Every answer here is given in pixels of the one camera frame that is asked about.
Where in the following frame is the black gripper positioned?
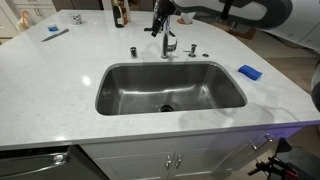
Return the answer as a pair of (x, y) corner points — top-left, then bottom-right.
(151, 0), (176, 37)

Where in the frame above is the chrome gooseneck faucet spout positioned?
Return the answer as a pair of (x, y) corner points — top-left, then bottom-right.
(160, 15), (177, 59)

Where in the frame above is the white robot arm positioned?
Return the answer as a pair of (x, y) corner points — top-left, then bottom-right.
(151, 0), (293, 57)

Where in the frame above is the chrome soap dispenser pump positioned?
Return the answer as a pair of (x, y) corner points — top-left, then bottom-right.
(183, 44), (197, 58)

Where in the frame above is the small chrome cylinder button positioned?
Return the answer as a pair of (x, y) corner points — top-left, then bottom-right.
(130, 47), (138, 59)

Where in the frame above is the amber liquor bottle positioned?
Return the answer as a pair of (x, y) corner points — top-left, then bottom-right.
(122, 0), (131, 23)

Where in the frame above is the green champagne bottle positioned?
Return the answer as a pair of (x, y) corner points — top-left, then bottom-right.
(113, 0), (124, 28)

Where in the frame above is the chrome round air gap cap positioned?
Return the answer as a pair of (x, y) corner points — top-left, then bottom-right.
(202, 53), (210, 58)

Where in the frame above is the stainless steel sink basin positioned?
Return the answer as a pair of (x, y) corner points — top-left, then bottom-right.
(96, 61), (247, 116)

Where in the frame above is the grey patterned mug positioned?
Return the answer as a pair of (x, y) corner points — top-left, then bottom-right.
(71, 14), (82, 25)

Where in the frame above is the kitchen knife on counter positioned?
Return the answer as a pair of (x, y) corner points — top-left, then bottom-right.
(41, 29), (69, 42)

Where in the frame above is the blue wavy sponge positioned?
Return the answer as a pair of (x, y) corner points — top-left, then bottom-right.
(238, 65), (262, 81)

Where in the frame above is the small blue lidded cup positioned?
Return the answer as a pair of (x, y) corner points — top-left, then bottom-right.
(47, 24), (58, 32)

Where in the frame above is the black red tripod base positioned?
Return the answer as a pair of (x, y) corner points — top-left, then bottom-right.
(248, 157), (298, 180)

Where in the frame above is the dishwasher front with handle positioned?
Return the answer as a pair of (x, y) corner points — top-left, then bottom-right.
(0, 146), (107, 180)

